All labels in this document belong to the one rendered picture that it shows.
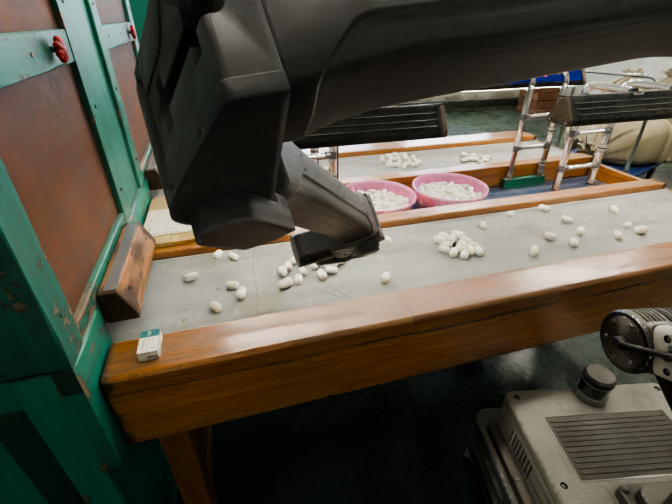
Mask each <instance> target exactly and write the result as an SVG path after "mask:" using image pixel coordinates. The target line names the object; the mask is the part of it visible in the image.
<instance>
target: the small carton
mask: <svg viewBox="0 0 672 504"><path fill-rule="evenodd" d="M162 338H163V335H162V332H161V329H160V328H158V329H153V330H147V331H141V333H140V338H139V343H138V348H137V353H136V355H137V358H138V360H139V362H142V361H147V360H152V359H157V358H160V353H161V345H162Z"/></svg>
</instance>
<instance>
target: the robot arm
mask: <svg viewBox="0 0 672 504"><path fill-rule="evenodd" d="M652 57H672V0H149V2H148V7H147V12H146V17H145V22H144V27H143V32H142V37H141V42H140V47H139V51H138V56H137V61H136V66H135V71H134V75H135V78H136V82H137V84H136V91H137V95H138V99H139V102H140V106H141V110H142V113H143V117H144V121H145V125H146V128H147V132H148V136H149V139H150V143H151V147H152V150H153V154H154V158H155V161H156V165H157V169H158V173H159V176H160V180H161V184H162V187H163V191H164V195H165V198H166V202H167V206H168V209H169V213H170V217H171V219H172V220H173V221H174V222H176V223H179V224H183V225H191V227H192V230H193V234H194V238H195V241H196V244H197V245H199V246H206V247H217V248H227V249H237V250H248V249H251V248H254V247H257V246H260V245H263V244H266V243H268V242H271V241H274V240H276V239H278V238H281V237H283V236H285V235H287V234H289V233H291V232H293V231H295V230H296V229H295V226H296V227H300V228H303V229H307V230H305V231H302V232H298V233H294V234H291V235H290V244H291V248H292V252H293V256H294V258H295V261H296V263H297V265H298V267H299V268H301V267H304V266H307V265H311V264H314V263H315V264H316V265H317V266H323V265H331V264H337V263H342V262H348V261H350V260H351V259H355V258H361V257H366V256H367V255H370V254H373V253H376V252H377V251H379V250H380V247H379V246H380V244H379V242H381V241H383V240H384V239H385V237H384V234H383V231H382V228H381V225H380V222H379V219H378V217H377V214H376V211H375V208H374V205H373V202H372V200H371V197H370V196H369V195H367V194H366V193H364V194H362V193H360V192H353V191H352V190H351V189H349V188H348V187H347V186H346V185H344V184H343V183H342V182H341V181H339V180H338V179H337V178H336V177H334V176H333V175H332V174H331V173H329V172H328V171H327V170H326V169H324V168H323V167H322V166H321V165H319V164H318V163H317V162H316V161H314V160H313V159H312V158H311V157H309V156H308V155H307V154H306V153H304V152H303V151H302V150H301V149H299V148H298V147H297V146H296V145H295V144H294V143H293V142H292V141H295V140H300V139H303V138H305V137H306V135H307V134H309V133H311V132H313V131H315V130H317V129H319V128H322V127H324V126H326V125H328V124H331V123H333V122H336V121H339V120H341V119H344V118H347V117H350V116H352V115H355V114H358V113H362V112H365V111H369V110H372V109H376V108H380V107H385V106H389V105H394V104H399V103H405V102H410V101H415V100H421V99H426V98H431V97H437V96H442V95H447V94H453V93H458V92H463V91H469V90H474V89H479V88H485V87H490V86H495V85H500V84H506V83H511V82H516V81H522V80H527V79H532V78H538V77H543V76H548V75H554V74H559V73H564V72H570V71H575V70H580V69H586V68H591V67H596V66H602V65H607V64H612V63H618V62H623V61H628V60H634V59H641V58H652Z"/></svg>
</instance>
